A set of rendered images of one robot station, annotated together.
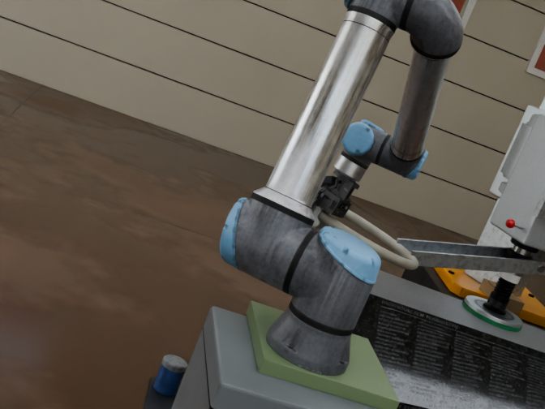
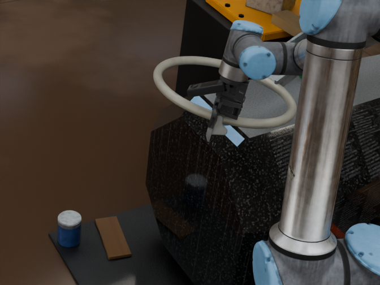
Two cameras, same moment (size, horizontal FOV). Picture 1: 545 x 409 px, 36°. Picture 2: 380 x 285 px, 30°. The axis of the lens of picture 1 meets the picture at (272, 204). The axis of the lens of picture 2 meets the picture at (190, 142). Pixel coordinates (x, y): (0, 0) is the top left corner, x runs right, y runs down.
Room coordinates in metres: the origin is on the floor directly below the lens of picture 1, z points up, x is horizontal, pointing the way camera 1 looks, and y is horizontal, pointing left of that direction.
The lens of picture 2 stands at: (0.92, 0.78, 2.20)
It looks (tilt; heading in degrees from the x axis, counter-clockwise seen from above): 35 degrees down; 332
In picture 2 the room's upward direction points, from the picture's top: 8 degrees clockwise
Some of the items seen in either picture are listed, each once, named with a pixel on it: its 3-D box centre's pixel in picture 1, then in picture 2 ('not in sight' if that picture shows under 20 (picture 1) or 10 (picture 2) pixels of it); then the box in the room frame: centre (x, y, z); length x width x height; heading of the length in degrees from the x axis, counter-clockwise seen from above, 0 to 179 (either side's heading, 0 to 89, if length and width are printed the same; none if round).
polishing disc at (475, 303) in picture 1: (493, 311); not in sight; (2.93, -0.87, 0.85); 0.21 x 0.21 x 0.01
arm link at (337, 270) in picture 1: (334, 275); (365, 268); (1.77, -0.18, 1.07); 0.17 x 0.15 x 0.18; 76
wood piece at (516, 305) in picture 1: (501, 295); (293, 25); (3.41, -1.01, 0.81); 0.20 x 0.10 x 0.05; 15
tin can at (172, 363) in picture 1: (170, 375); (69, 228); (3.11, 0.13, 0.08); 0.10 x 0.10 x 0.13
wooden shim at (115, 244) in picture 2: not in sight; (112, 237); (3.07, -0.06, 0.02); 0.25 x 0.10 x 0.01; 176
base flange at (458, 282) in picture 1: (490, 288); (269, 8); (3.67, -1.03, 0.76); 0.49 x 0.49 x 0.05; 7
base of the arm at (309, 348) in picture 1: (314, 332); not in sight; (1.77, -0.19, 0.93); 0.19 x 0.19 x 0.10
